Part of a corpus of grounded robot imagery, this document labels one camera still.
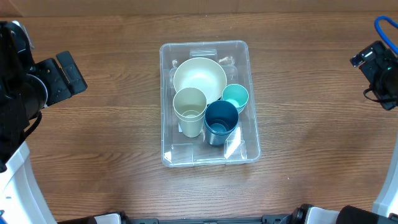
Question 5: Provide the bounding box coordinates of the beige tall cup front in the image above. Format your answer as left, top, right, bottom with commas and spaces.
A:
173, 87, 207, 121

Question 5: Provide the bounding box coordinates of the beige tall cup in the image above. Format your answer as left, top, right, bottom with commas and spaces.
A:
173, 87, 207, 121
177, 110, 204, 138

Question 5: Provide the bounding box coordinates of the cream bowl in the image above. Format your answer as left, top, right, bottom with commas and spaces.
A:
173, 57, 227, 104

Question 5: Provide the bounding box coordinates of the dark blue tall cup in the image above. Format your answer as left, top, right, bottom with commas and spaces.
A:
205, 100, 239, 135
205, 123, 233, 146

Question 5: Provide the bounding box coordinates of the dark blue tall cup front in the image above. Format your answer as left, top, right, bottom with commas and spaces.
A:
205, 100, 239, 135

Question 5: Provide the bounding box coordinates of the mint green small cup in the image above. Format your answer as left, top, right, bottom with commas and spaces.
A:
221, 84, 249, 108

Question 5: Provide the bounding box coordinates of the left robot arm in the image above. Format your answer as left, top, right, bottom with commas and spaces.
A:
1, 21, 88, 223

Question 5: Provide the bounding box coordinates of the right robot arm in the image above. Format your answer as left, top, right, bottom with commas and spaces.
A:
336, 40, 397, 223

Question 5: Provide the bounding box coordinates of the white label in bin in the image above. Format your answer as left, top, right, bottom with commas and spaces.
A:
178, 123, 183, 133

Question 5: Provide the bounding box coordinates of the clear plastic storage bin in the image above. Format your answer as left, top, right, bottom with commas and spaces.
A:
160, 40, 261, 167

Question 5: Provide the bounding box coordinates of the black rail at table edge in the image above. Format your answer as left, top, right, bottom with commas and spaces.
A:
58, 203, 341, 224

